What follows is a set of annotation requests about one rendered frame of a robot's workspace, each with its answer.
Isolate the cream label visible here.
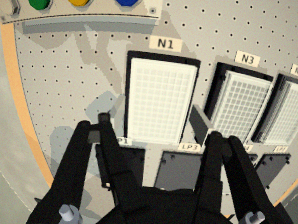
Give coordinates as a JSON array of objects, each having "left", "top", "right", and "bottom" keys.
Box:
[
  {"left": 116, "top": 136, "right": 132, "bottom": 145},
  {"left": 273, "top": 146, "right": 288, "bottom": 152},
  {"left": 149, "top": 35, "right": 182, "bottom": 52},
  {"left": 178, "top": 142, "right": 200, "bottom": 151},
  {"left": 244, "top": 144, "right": 253, "bottom": 152},
  {"left": 290, "top": 64, "right": 298, "bottom": 76},
  {"left": 234, "top": 50, "right": 260, "bottom": 68}
]

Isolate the beige button panel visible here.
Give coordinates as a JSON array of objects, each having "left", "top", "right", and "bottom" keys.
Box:
[{"left": 0, "top": 0, "right": 163, "bottom": 26}]

